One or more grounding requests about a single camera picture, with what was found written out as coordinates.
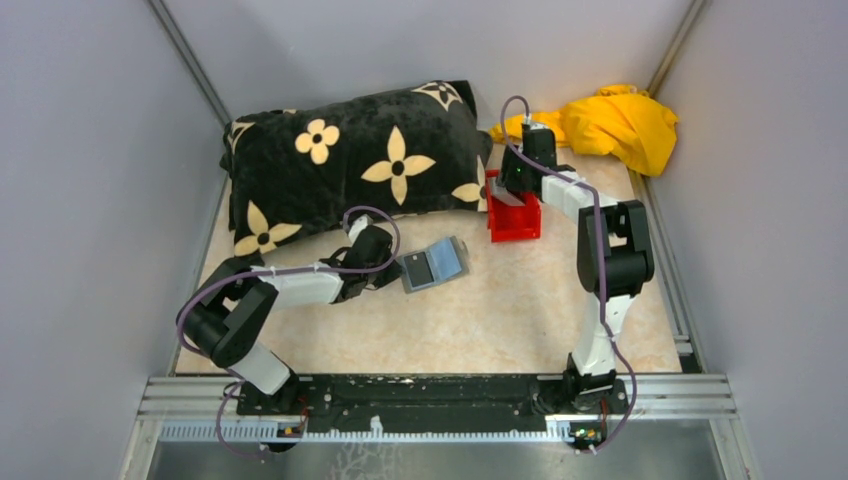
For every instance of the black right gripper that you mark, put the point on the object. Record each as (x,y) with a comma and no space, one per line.
(511,157)

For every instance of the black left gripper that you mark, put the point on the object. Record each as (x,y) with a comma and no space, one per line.
(391,275)

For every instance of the black credit card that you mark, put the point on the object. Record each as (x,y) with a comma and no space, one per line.
(418,270)

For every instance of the grey leather card holder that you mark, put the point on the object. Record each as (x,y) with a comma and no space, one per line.
(448,259)

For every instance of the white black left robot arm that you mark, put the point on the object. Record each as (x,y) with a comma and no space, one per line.
(225,317)

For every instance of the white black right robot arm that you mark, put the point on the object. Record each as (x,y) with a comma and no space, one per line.
(614,257)

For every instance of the stack of credit cards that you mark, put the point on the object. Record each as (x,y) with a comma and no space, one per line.
(509,197)

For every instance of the red plastic bin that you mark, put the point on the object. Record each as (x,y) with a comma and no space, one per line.
(512,223)

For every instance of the yellow cloth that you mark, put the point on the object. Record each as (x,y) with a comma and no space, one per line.
(618,120)

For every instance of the black floral pillow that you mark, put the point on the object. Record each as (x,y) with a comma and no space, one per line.
(409,151)

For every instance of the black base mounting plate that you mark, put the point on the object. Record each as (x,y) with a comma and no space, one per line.
(423,404)

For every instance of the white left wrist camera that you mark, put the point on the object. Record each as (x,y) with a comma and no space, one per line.
(357,227)

